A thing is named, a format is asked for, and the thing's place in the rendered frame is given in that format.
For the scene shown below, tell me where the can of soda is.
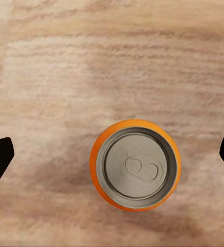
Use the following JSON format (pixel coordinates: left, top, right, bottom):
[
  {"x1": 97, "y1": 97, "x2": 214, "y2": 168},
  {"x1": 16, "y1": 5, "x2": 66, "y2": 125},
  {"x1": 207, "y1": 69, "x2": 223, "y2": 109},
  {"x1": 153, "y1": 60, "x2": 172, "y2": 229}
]
[{"x1": 90, "y1": 119, "x2": 181, "y2": 211}]

